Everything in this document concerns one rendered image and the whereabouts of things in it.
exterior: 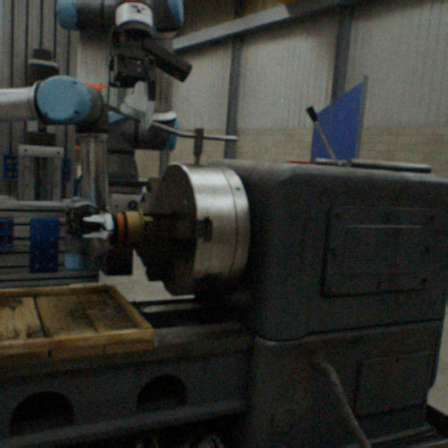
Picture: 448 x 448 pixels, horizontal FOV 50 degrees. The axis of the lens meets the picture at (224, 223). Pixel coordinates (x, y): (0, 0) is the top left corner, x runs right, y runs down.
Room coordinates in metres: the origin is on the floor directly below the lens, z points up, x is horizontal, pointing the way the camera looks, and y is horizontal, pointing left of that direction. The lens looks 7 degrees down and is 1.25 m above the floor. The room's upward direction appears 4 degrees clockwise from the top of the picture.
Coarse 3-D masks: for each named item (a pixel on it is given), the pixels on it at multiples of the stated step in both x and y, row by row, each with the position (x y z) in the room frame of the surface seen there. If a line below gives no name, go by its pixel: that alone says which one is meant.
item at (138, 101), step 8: (136, 88) 0.99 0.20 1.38; (144, 88) 0.99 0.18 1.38; (128, 96) 0.97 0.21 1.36; (136, 96) 0.98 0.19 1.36; (144, 96) 0.99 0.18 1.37; (128, 104) 0.97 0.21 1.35; (136, 104) 0.98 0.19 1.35; (144, 104) 0.98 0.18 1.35; (152, 104) 0.98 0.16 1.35; (144, 112) 0.98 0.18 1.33; (152, 112) 0.99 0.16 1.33
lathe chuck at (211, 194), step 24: (168, 168) 1.17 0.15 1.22; (192, 168) 1.09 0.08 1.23; (216, 168) 1.12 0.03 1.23; (168, 192) 1.16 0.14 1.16; (192, 192) 1.03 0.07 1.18; (216, 192) 1.04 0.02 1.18; (192, 216) 1.02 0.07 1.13; (216, 216) 1.01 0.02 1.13; (192, 240) 1.01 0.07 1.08; (216, 240) 1.01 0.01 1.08; (168, 264) 1.14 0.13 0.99; (192, 264) 1.01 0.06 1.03; (216, 264) 1.02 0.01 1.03; (168, 288) 1.13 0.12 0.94; (192, 288) 1.04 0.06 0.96; (216, 288) 1.07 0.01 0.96
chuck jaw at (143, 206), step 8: (152, 184) 1.16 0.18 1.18; (160, 184) 1.17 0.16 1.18; (144, 192) 1.14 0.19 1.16; (152, 192) 1.15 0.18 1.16; (160, 192) 1.16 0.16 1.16; (144, 200) 1.13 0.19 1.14; (152, 200) 1.13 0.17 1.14; (160, 200) 1.14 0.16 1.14; (168, 200) 1.15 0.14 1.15; (136, 208) 1.12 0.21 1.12; (144, 208) 1.11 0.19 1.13; (152, 208) 1.12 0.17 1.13; (160, 208) 1.13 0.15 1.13; (168, 208) 1.14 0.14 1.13; (144, 216) 1.11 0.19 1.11; (152, 216) 1.12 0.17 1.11; (160, 216) 1.13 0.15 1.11; (168, 216) 1.14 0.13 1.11; (176, 216) 1.15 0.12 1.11
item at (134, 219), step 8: (112, 216) 1.05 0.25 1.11; (120, 216) 1.05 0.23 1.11; (128, 216) 1.05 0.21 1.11; (136, 216) 1.06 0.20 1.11; (120, 224) 1.04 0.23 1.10; (128, 224) 1.04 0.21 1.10; (136, 224) 1.05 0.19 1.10; (144, 224) 1.05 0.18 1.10; (120, 232) 1.03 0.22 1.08; (128, 232) 1.04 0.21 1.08; (136, 232) 1.04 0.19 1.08; (144, 232) 1.05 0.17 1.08; (112, 240) 1.07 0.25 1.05; (120, 240) 1.04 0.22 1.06; (128, 240) 1.04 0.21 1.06; (136, 240) 1.05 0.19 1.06; (144, 240) 1.07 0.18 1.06; (152, 240) 1.08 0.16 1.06; (136, 248) 1.08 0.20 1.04
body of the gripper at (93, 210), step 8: (72, 208) 1.09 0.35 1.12; (80, 208) 1.10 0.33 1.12; (88, 208) 1.13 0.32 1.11; (96, 208) 1.12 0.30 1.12; (72, 216) 1.09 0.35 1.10; (80, 216) 1.08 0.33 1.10; (88, 216) 1.10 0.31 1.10; (72, 224) 1.12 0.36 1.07; (80, 224) 1.11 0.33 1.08; (88, 224) 1.10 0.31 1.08; (96, 224) 1.10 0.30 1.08; (80, 232) 1.08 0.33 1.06; (88, 232) 1.09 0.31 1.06
